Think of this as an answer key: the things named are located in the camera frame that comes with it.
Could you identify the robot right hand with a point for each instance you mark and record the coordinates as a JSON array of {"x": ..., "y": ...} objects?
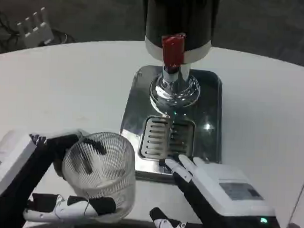
[{"x": 221, "y": 196}]

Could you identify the slotted steel tray grid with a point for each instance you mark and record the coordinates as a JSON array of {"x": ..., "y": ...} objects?
[{"x": 156, "y": 136}]

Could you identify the steel drip tray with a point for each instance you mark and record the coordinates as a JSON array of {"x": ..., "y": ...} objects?
[{"x": 209, "y": 103}]

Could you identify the clear ribbed glass cup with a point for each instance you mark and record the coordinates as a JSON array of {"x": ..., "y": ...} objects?
[{"x": 102, "y": 172}]

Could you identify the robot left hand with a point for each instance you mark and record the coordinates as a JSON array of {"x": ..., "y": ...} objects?
[{"x": 12, "y": 179}]

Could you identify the white power strip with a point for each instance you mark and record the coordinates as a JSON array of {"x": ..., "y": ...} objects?
[{"x": 36, "y": 30}]

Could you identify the black drink dispenser chrome base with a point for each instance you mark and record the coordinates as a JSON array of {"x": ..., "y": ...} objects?
[{"x": 177, "y": 17}]

